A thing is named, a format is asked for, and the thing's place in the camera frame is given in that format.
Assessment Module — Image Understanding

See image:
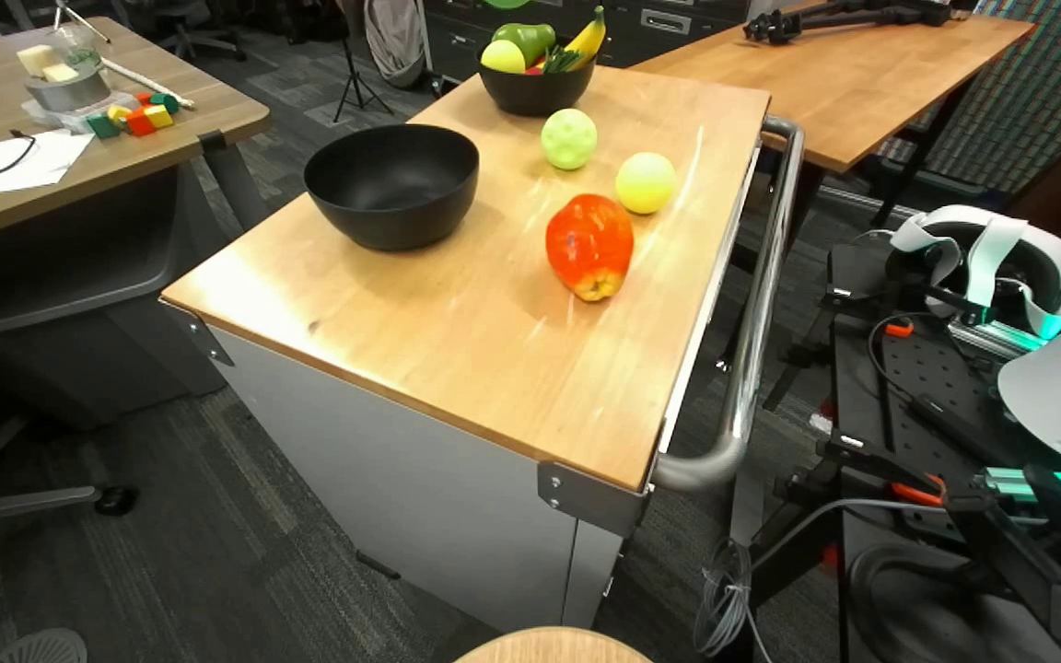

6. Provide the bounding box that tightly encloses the pale green fruit toy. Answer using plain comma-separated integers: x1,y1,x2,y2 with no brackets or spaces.
540,105,605,173

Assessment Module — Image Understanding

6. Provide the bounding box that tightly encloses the small black bowl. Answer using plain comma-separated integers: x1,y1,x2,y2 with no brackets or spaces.
476,53,601,116

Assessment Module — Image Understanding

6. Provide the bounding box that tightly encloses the wooden desk with grey panel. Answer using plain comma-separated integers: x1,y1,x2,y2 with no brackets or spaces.
0,12,273,436

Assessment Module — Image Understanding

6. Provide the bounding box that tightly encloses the yellow banana toy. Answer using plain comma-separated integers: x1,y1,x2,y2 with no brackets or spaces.
560,0,613,66

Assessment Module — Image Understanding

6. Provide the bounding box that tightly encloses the chrome cart handle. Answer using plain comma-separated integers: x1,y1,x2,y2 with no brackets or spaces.
654,115,806,498

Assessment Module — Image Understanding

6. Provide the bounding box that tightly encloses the black tripod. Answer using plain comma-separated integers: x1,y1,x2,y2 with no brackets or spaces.
328,0,397,125

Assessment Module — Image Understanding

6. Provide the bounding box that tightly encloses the dark office chair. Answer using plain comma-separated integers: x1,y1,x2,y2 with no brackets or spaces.
160,0,315,77

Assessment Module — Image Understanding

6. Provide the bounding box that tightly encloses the black orange clamp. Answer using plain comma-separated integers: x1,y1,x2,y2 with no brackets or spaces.
785,436,967,515
865,310,930,372

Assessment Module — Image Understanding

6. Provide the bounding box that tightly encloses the white VR headset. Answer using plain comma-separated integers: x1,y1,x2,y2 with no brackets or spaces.
888,199,1061,362

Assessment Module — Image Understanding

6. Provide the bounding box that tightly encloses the black coiled cable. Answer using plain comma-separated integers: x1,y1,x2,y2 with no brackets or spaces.
856,545,1061,663

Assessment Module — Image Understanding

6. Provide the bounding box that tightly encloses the yellow lemon toy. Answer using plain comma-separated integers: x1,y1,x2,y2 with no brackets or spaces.
479,32,532,77

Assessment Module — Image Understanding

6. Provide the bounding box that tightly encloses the white cart with wooden top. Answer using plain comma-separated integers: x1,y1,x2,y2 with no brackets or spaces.
160,59,804,636

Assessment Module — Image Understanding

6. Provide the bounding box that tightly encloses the large black bowl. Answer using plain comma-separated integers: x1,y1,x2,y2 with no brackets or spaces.
302,122,484,255

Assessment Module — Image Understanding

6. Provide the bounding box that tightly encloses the grey office chair base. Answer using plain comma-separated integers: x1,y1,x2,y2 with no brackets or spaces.
0,379,142,531

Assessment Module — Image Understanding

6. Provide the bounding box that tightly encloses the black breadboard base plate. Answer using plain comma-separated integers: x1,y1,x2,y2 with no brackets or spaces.
828,232,1061,663

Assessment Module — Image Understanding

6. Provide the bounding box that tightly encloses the round wooden stool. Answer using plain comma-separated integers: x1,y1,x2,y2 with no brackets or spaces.
454,621,657,663

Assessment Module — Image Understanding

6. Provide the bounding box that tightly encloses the clear plastic container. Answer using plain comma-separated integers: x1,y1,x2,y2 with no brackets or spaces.
10,19,111,109

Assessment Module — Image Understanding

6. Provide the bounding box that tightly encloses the wooden desk with black legs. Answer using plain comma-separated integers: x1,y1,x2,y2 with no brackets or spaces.
633,8,1041,177

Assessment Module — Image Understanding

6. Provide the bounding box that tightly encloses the yellow round fruit toy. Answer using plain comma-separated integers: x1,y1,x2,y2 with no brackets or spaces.
613,146,682,222

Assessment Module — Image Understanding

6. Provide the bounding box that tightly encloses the red apple toy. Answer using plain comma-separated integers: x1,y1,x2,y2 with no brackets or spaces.
541,190,637,305

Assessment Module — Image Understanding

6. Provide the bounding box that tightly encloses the white paper sheet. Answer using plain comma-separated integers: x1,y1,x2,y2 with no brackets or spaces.
0,125,95,204

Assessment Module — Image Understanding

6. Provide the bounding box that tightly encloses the green pear toy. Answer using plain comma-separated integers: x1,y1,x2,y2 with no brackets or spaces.
489,19,560,66

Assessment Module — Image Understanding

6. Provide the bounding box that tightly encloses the grey round cap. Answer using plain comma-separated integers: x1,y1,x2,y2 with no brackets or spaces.
0,627,93,663

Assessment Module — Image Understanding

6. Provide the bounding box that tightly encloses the green striped cloth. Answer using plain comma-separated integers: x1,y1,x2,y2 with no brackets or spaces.
920,0,1061,199

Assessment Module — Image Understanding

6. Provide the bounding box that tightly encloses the grey cable bundle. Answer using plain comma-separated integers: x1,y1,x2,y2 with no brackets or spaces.
693,491,967,663

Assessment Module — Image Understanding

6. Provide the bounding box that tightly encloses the white stick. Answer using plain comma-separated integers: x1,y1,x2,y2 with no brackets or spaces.
47,0,194,109

